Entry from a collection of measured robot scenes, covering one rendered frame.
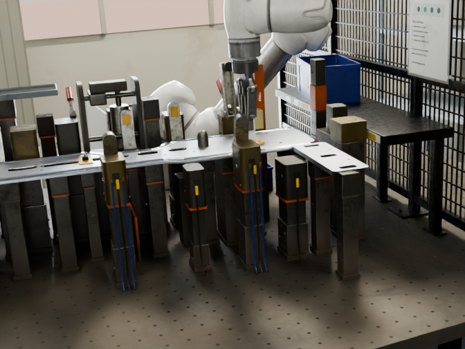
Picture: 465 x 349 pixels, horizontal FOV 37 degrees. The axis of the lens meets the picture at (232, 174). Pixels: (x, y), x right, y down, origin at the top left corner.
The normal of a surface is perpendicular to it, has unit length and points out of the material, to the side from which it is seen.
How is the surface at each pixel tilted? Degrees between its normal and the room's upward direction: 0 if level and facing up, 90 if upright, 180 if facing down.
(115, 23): 90
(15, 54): 90
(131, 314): 0
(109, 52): 90
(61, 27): 90
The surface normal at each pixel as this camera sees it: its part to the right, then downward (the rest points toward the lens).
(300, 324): -0.06, -0.96
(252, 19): -0.07, 0.39
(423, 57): -0.96, 0.13
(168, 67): 0.39, 0.24
